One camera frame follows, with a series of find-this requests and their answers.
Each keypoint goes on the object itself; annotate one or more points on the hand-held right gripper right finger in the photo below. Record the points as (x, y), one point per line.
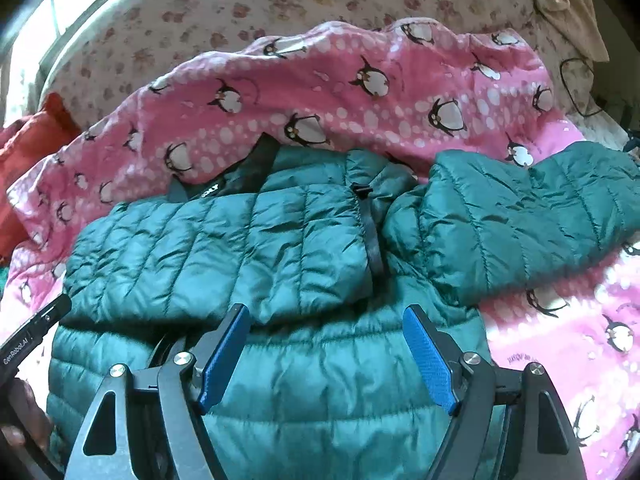
(430, 355)

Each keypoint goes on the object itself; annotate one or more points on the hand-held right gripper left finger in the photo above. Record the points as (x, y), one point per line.
(225, 355)

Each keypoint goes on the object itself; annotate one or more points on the green puffer jacket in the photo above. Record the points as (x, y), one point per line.
(310, 240)

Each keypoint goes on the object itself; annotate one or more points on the person's left hand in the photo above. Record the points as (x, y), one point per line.
(27, 410)

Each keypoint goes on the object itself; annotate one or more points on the red cloth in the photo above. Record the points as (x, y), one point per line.
(30, 145)

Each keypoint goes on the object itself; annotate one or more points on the pink penguin print blanket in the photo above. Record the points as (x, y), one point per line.
(350, 95)

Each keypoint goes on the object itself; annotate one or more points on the window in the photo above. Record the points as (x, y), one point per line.
(50, 10)

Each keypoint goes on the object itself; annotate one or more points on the floral bed sheet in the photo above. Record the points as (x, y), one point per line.
(210, 5)

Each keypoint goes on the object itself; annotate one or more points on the beige cloth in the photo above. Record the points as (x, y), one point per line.
(570, 5)

